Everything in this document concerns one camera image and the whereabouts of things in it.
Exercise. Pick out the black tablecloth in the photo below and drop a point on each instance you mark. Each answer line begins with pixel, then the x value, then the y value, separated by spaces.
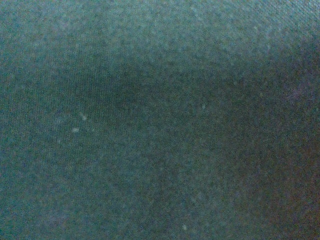
pixel 159 119

